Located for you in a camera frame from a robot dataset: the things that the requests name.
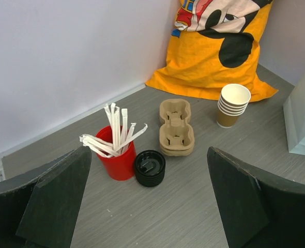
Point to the red straw holder cup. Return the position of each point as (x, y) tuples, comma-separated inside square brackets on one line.
[(120, 168)]

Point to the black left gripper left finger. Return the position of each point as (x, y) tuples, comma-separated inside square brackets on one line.
[(40, 207)]

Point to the stack of cardboard cup carriers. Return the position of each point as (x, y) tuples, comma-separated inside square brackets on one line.
[(176, 135)]

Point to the orange Mickey Mouse cloth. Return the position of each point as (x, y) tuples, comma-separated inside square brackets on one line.
[(215, 43)]

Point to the bundle of wrapped white straws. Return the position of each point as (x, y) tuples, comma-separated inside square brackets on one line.
[(122, 134)]

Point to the light blue paper bag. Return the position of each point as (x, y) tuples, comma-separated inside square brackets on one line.
[(294, 115)]

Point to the stack of black lids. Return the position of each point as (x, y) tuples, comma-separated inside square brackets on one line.
[(149, 168)]

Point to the stack of paper cups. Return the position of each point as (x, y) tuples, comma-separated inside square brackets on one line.
[(232, 103)]

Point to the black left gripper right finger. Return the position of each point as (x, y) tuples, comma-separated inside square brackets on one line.
[(257, 208)]

